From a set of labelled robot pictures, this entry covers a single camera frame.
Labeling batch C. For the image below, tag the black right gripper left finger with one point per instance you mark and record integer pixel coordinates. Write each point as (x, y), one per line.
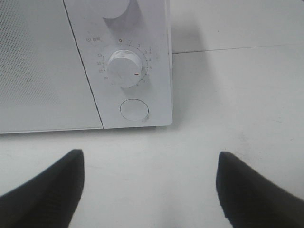
(48, 200)

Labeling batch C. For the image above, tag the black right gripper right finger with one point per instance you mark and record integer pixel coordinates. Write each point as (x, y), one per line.
(249, 200)

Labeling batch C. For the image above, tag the white microwave door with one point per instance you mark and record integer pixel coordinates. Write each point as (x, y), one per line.
(43, 84)

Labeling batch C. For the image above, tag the round white door button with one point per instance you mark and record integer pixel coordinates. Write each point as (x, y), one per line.
(134, 110)

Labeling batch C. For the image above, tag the white timer knob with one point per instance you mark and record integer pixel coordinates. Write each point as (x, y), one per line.
(124, 68)

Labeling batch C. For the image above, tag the white microwave oven body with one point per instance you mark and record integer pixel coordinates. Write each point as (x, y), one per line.
(84, 64)

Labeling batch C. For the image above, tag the white upper power knob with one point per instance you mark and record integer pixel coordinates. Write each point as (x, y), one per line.
(112, 9)

